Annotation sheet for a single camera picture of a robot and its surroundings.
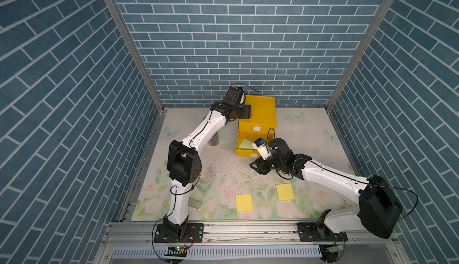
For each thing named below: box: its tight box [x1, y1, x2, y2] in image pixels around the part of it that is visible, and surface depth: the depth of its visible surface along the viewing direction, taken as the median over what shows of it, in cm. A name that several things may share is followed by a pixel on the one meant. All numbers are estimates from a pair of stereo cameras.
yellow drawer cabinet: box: [236, 94, 277, 143], surface depth 91 cm
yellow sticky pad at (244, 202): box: [235, 194, 254, 213], surface depth 84 cm
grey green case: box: [187, 197, 203, 210], surface depth 80 cm
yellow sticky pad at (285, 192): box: [275, 183, 296, 202], surface depth 88 cm
